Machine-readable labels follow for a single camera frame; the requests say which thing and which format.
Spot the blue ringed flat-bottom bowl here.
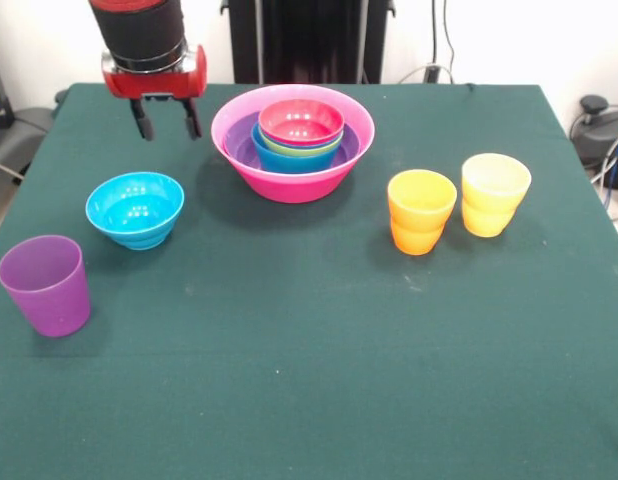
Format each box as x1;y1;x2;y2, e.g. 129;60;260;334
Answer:
251;124;340;175

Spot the green bowl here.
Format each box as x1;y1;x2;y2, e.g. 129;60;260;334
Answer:
261;133;343;159

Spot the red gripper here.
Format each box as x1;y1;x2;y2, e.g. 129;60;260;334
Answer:
100;43;209;143

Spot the purple bowl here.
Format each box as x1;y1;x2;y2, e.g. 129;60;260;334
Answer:
223;107;362;174

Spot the cyan bowl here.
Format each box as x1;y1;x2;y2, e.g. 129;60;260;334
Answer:
84;171;186;251

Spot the large pink bowl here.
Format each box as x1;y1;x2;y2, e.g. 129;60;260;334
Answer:
210;83;377;205

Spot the purple cup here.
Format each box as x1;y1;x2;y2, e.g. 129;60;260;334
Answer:
0;234;92;339

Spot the dark green tablecloth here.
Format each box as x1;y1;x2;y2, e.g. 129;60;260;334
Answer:
0;82;618;480

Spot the small red-pink bowl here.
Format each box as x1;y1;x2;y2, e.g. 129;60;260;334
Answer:
257;98;346;148

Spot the yellow cup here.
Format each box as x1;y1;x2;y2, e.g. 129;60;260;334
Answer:
461;153;533;216

